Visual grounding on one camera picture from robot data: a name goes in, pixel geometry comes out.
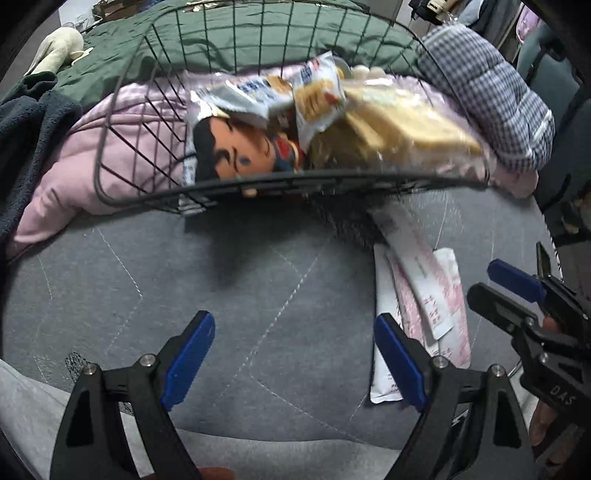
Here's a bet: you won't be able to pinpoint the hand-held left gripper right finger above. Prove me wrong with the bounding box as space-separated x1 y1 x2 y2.
373 313 539 480

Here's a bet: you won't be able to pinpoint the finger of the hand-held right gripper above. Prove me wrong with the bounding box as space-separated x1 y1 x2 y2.
488 242 589 321
467 284 561 343

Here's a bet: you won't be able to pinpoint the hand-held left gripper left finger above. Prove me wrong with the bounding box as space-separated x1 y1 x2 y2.
50 310 216 480

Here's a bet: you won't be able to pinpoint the pink sachet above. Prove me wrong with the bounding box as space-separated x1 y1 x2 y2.
390 247 472 370

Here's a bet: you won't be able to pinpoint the white sachet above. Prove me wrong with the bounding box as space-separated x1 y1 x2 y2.
369 244 419 405

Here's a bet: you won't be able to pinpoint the pink white long packet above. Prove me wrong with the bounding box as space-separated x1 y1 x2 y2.
373 203 455 341

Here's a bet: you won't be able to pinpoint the white printed packet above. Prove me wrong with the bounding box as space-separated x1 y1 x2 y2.
178 90 218 217

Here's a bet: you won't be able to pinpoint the bagged toast bread slice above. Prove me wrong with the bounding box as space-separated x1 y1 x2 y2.
342 85 483 160
307 117 386 174

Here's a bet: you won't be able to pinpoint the black wire basket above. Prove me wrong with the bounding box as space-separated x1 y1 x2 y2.
92 0 491 217

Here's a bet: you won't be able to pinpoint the plush doll black hair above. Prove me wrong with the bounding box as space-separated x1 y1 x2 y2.
191 115 308 199

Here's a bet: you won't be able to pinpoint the small white round object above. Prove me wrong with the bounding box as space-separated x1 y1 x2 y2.
349 65 387 80

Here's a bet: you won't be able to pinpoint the silver snack packet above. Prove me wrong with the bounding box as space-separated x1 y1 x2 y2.
191 76 296 130
292 51 347 146

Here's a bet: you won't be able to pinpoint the person's right hand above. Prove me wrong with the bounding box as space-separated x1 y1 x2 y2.
529 397 580 448

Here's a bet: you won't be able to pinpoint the grey quilted mat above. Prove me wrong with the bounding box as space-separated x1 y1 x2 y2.
0 185 561 453

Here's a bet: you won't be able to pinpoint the person's grey trousers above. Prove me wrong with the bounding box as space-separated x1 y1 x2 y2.
0 360 402 480

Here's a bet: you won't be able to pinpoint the checked grey pillow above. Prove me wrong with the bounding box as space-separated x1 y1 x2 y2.
418 23 556 174

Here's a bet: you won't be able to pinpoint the pink folded quilt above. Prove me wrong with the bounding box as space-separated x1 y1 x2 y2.
11 65 539 245

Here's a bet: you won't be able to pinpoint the grey chair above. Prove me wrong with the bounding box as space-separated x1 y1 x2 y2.
515 18 591 217

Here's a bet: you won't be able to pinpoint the hanging grey jacket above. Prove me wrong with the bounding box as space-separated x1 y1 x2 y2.
462 0 522 43

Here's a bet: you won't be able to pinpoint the dark blue fleece blanket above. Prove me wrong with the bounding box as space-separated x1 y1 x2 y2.
0 71 84 264

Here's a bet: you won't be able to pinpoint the green duvet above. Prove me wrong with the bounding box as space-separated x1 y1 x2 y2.
55 0 432 100

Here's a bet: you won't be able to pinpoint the cream plush toy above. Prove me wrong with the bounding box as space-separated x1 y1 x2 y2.
23 27 86 77

